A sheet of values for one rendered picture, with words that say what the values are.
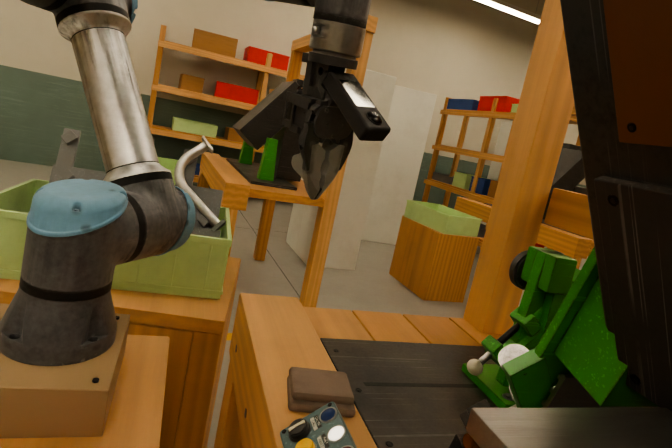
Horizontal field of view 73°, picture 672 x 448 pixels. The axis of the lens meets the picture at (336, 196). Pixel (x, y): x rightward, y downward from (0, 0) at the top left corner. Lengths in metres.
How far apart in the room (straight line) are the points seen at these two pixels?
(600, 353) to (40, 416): 0.65
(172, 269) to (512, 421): 1.04
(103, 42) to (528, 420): 0.79
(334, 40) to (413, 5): 8.03
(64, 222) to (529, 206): 0.98
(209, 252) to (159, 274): 0.14
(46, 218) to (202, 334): 0.62
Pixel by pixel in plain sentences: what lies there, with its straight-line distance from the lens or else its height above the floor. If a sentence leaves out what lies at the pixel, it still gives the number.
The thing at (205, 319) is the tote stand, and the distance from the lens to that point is 1.20.
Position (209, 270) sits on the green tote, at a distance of 1.29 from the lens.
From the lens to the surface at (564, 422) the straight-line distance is 0.41.
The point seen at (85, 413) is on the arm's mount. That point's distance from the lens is 0.72.
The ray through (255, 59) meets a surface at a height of 2.07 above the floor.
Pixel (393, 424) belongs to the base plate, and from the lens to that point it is 0.76.
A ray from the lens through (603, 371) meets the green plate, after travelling 0.53.
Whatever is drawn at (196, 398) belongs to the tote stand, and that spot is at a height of 0.58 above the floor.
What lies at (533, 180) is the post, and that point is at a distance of 1.21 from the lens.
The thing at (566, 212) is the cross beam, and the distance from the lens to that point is 1.20.
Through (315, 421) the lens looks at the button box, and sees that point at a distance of 0.64.
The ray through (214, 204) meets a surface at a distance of 1.53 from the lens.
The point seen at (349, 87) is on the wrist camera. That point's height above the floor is 1.36.
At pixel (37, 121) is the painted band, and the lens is 7.57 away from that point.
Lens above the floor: 1.30
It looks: 8 degrees down
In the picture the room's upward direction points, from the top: 12 degrees clockwise
